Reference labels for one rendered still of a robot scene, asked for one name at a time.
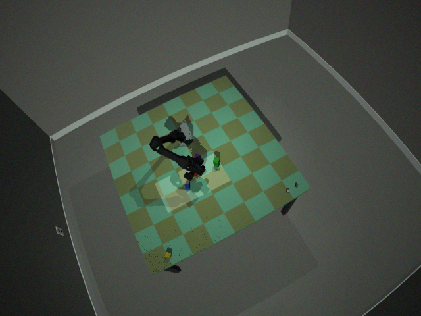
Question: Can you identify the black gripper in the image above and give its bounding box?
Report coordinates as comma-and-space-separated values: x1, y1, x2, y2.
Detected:
184, 157, 204, 181

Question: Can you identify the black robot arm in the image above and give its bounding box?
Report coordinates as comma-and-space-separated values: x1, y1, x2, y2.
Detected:
149, 130, 205, 176

